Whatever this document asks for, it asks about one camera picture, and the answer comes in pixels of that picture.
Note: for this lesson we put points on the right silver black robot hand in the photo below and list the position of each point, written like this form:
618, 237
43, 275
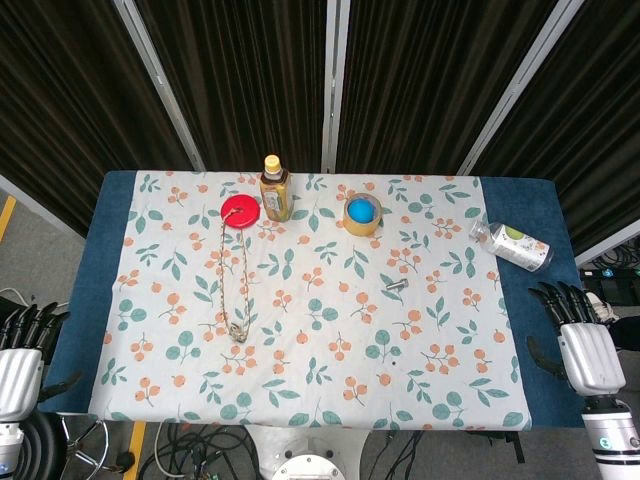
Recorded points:
589, 357

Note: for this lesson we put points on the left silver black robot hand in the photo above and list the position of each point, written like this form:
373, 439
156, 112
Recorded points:
17, 367

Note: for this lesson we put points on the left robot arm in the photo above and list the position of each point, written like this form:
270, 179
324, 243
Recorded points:
10, 445

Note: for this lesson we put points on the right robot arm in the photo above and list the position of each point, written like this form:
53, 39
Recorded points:
612, 435

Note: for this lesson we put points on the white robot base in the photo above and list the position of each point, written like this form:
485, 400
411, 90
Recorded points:
310, 455

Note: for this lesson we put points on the small silver metal piece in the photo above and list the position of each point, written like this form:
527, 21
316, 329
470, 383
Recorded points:
397, 286

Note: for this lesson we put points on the blue table cover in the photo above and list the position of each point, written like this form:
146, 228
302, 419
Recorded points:
530, 300

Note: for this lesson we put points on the chrome stool base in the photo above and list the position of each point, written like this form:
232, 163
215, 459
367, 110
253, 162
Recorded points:
87, 447

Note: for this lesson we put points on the clear plastic bottle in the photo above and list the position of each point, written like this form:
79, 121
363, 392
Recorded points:
512, 245

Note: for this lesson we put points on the yellow tape roll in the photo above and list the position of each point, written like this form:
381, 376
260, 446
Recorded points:
362, 215

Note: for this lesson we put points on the blue ball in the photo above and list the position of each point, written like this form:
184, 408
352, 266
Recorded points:
362, 210

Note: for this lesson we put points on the red disc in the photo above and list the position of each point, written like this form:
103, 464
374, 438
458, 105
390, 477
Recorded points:
240, 211

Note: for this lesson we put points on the floral white tablecloth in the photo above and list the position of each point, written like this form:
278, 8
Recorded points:
310, 300

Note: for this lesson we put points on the yellow cap tea bottle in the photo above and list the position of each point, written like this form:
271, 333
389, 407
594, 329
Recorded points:
274, 192

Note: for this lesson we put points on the black pleated curtain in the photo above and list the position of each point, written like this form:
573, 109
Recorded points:
240, 75

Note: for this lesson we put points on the grey metal frame post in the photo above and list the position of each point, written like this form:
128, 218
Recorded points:
520, 85
332, 85
160, 85

